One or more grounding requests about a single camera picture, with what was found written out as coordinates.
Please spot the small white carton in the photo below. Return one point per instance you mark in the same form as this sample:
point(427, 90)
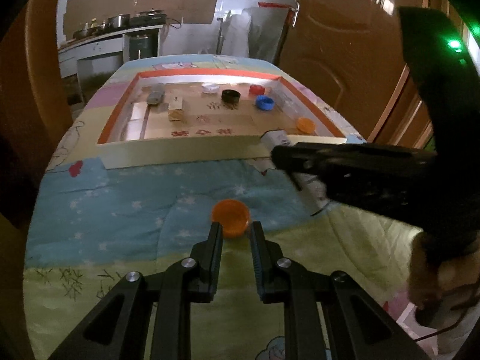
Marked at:
point(275, 138)

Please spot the white kitchen counter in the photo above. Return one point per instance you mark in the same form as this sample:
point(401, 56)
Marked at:
point(97, 48)

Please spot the plastic-wrapped panel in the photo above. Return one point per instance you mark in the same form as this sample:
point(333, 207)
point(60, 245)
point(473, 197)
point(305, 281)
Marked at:
point(243, 33)

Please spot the clear small tube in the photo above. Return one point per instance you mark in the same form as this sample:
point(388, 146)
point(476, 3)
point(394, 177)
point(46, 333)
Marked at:
point(176, 109)

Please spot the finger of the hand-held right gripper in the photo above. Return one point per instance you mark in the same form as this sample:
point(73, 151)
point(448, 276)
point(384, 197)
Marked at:
point(337, 157)
point(360, 195)

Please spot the orange bottle cap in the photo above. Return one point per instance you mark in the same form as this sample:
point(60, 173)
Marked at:
point(230, 215)
point(305, 124)

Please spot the white bottle cap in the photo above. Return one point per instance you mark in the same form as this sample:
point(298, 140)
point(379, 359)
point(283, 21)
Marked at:
point(210, 88)

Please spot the black bottle cap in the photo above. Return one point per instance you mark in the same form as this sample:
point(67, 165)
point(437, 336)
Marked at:
point(230, 96)

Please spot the red bottle cap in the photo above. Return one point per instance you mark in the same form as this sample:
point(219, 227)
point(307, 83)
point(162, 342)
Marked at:
point(257, 89)

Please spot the person's right hand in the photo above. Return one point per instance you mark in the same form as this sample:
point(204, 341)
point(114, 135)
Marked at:
point(435, 288)

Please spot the steel pot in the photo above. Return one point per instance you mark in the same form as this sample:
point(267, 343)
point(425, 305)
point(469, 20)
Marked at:
point(118, 20)

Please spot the green kitchen appliance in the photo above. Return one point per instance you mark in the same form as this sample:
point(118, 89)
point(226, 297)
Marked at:
point(141, 45)

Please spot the blue bottle cap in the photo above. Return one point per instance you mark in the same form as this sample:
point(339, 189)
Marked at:
point(265, 102)

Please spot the red paper strip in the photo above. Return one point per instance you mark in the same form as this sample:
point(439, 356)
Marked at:
point(273, 4)

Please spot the grey bottle cap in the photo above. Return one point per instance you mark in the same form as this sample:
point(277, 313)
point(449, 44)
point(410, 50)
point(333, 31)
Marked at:
point(155, 95)

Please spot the brown wooden door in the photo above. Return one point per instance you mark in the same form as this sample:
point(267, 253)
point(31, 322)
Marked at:
point(337, 45)

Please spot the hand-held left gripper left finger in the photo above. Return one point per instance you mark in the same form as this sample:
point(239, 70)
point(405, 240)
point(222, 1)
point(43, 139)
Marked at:
point(217, 255)

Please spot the black stove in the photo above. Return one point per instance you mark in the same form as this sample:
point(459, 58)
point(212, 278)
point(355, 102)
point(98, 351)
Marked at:
point(148, 17)

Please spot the shallow cardboard box tray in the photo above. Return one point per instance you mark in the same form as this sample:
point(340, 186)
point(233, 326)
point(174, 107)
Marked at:
point(225, 120)

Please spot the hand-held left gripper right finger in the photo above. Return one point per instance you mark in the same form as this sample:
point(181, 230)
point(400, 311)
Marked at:
point(257, 258)

